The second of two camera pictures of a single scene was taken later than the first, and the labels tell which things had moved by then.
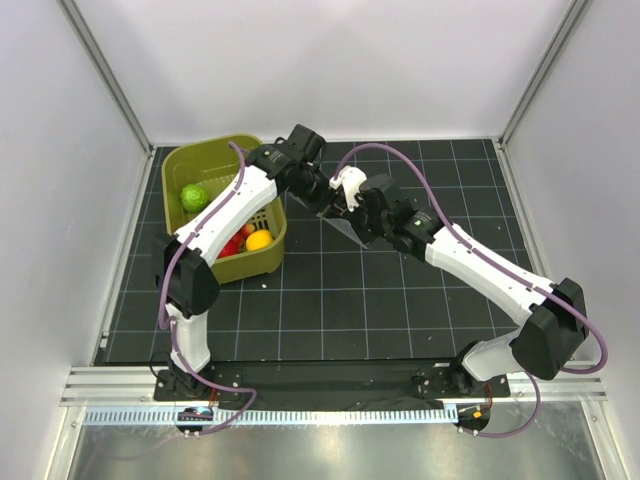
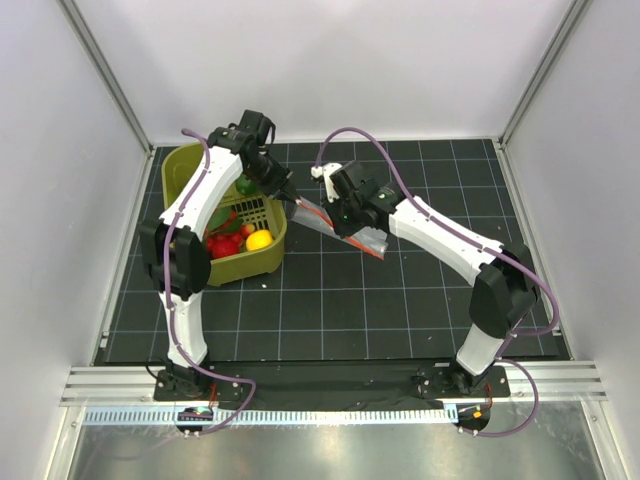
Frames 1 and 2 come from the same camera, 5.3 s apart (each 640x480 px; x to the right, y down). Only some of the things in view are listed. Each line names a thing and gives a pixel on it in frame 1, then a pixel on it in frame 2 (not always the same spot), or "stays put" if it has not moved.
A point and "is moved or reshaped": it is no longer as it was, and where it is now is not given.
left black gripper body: x=314 y=189 -> x=268 y=174
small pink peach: x=246 y=230 stays put
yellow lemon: x=259 y=240 stays put
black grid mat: x=333 y=301 stays put
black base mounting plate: x=327 y=383 stays put
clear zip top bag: x=341 y=225 is moved or reshaped
